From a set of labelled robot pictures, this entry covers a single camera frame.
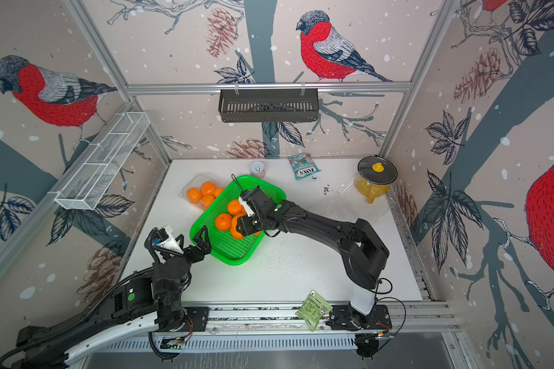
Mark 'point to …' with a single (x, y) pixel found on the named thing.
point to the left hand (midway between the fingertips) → (201, 229)
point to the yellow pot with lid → (375, 174)
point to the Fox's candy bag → (302, 166)
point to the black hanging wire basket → (268, 104)
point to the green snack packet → (314, 309)
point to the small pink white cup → (257, 169)
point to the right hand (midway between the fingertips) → (243, 223)
